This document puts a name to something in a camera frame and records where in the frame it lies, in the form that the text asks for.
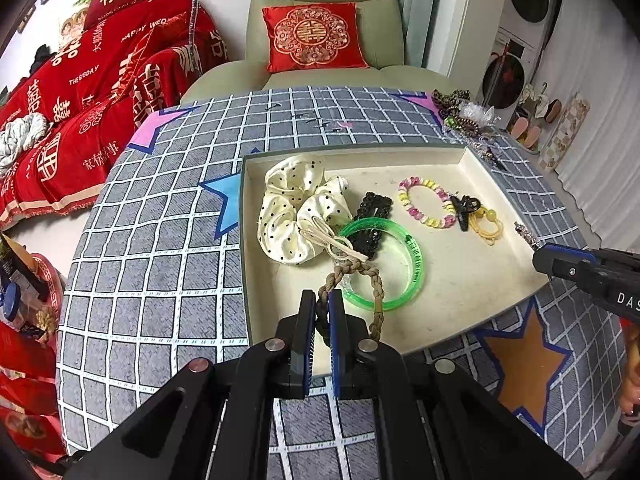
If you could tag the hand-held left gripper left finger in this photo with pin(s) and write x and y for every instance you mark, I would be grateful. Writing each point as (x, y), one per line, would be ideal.
(306, 345)

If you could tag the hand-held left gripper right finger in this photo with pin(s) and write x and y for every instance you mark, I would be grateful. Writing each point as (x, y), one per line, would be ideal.
(336, 345)

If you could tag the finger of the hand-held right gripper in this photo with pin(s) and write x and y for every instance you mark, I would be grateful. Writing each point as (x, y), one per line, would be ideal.
(557, 262)

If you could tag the silver rhinestone hair clip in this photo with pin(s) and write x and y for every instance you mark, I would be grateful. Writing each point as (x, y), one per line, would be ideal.
(525, 234)

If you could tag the black claw hair clip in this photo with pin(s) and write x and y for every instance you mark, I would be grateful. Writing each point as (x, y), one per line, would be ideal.
(462, 212)

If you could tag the grey tray with cream inside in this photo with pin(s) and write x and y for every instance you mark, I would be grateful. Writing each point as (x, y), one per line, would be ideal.
(450, 285)

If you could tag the black beaded hair clip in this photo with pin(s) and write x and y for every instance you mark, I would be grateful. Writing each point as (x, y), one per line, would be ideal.
(372, 205)

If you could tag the pile of assorted jewelry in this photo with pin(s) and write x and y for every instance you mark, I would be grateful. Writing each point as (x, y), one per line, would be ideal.
(460, 110)

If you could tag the person's right hand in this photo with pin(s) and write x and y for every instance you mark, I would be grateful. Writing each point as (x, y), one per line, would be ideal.
(631, 380)

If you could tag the brown star with blue edge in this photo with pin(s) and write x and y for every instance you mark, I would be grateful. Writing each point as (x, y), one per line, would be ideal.
(525, 360)

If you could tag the floral patterned board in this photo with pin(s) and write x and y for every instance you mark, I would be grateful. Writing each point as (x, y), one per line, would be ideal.
(565, 132)

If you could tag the pink slippers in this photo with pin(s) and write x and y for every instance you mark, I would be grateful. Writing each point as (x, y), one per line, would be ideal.
(525, 132)

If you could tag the cream polka dot scrunchie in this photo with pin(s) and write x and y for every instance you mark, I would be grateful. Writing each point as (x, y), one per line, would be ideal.
(280, 210)

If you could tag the white curtain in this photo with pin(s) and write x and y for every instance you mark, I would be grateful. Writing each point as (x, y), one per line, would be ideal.
(600, 110)

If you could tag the grey checked tablecloth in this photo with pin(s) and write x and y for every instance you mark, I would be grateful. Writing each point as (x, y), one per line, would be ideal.
(150, 285)

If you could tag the red round tray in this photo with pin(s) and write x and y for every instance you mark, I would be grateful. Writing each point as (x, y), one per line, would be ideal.
(52, 285)

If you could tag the red packets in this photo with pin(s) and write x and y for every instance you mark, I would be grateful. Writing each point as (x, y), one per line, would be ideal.
(25, 385)

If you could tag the pale green curtain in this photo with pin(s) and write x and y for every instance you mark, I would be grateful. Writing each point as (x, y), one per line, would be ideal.
(410, 10)

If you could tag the dark printed box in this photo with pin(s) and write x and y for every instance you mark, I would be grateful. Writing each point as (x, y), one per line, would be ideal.
(22, 270)

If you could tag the blue lidded jar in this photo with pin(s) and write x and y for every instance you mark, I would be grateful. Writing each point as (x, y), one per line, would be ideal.
(10, 305)

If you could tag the red embroidered cushion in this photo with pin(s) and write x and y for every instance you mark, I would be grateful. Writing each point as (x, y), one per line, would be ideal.
(312, 37)

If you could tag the red printed sofa cover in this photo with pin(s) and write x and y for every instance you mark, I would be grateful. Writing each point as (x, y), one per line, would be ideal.
(100, 85)

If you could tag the silver lamp pole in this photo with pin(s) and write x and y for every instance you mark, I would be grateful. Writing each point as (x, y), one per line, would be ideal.
(195, 20)

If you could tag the grey and white braided cloth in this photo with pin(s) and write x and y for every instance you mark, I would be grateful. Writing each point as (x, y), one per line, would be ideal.
(20, 140)

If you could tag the black item on sofa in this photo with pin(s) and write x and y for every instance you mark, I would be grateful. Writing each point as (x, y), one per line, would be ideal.
(42, 57)

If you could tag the beige patterned pillow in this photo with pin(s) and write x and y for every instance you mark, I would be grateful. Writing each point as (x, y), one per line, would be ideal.
(72, 25)

